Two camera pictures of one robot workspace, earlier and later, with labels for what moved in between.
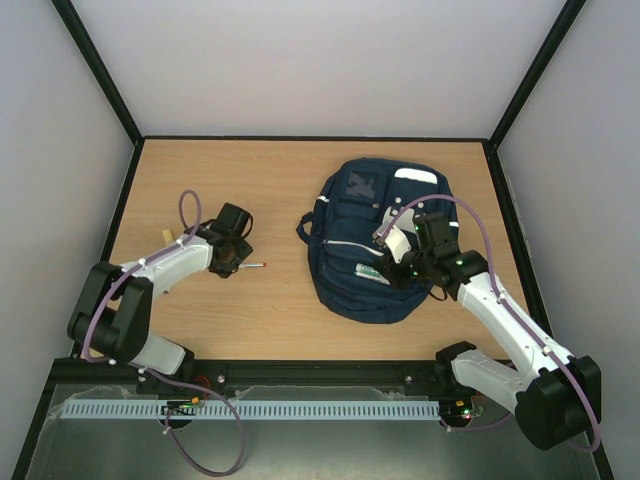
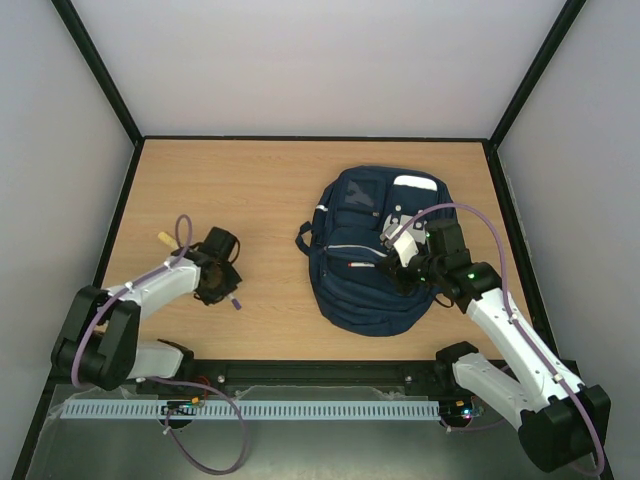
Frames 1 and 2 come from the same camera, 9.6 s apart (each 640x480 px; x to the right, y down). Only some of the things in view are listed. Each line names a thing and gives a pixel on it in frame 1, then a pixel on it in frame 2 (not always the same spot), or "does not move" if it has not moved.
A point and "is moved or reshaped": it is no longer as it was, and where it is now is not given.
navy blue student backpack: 349,208 is moved or reshaped
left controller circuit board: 181,407 does not move
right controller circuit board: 466,408 does not move
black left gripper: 227,270 → 211,297
